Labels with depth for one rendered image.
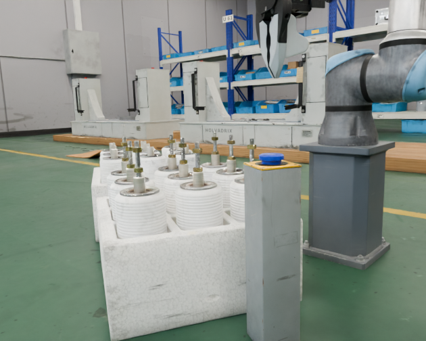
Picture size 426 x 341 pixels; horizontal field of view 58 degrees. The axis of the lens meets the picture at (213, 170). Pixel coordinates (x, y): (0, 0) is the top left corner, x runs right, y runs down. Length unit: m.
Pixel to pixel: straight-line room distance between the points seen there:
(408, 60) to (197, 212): 0.56
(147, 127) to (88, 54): 3.84
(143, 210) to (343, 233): 0.54
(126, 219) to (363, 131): 0.61
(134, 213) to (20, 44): 6.73
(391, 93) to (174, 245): 0.60
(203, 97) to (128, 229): 2.86
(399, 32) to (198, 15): 8.99
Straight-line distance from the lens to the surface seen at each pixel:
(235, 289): 0.78
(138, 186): 0.73
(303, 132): 2.75
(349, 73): 1.00
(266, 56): 0.63
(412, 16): 0.99
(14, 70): 7.26
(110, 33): 8.19
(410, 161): 2.42
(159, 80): 4.12
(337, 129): 1.01
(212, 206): 0.74
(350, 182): 0.99
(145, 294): 0.73
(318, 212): 1.05
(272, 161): 0.61
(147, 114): 4.05
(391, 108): 5.29
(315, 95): 2.77
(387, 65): 0.97
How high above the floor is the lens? 0.41
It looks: 10 degrees down
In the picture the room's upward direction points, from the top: 2 degrees counter-clockwise
